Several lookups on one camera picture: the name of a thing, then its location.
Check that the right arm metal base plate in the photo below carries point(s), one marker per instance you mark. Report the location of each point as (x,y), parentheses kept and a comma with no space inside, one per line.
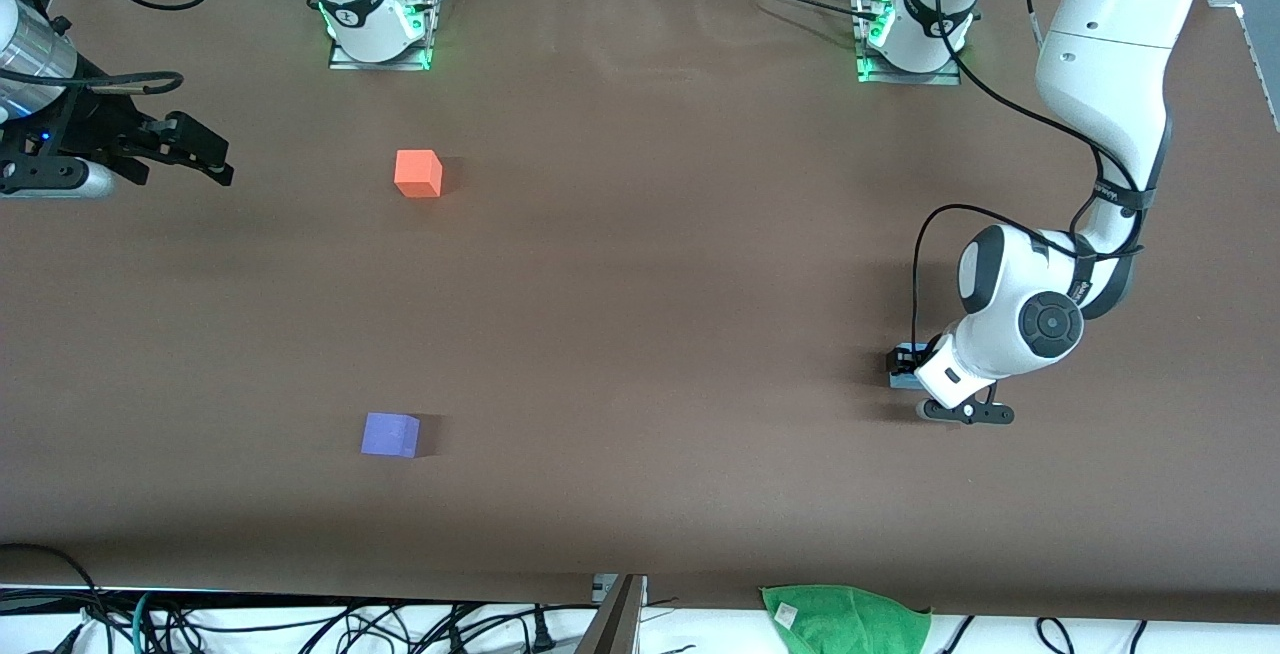
(345,62)

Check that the purple foam block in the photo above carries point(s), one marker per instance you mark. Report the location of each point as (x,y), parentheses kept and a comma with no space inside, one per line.
(390,435)

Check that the small white bracket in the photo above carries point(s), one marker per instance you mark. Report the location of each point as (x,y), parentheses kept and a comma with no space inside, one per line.
(603,587)

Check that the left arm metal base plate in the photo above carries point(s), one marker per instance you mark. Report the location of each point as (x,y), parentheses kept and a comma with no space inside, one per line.
(945,77)

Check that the grey metal bar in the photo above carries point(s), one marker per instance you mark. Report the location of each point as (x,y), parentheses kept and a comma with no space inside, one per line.
(612,624)

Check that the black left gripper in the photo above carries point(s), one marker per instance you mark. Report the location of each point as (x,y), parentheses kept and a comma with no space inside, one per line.
(917,358)

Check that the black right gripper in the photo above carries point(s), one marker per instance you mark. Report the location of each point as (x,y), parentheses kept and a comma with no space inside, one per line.
(88,131)

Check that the green cloth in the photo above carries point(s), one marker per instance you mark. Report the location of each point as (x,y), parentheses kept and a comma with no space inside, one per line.
(850,622)

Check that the orange foam block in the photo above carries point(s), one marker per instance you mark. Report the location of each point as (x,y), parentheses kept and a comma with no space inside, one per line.
(417,174)

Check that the white sheet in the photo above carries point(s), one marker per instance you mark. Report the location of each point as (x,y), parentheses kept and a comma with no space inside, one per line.
(1000,639)

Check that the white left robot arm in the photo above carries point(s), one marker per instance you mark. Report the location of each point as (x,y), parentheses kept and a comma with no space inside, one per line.
(1110,34)

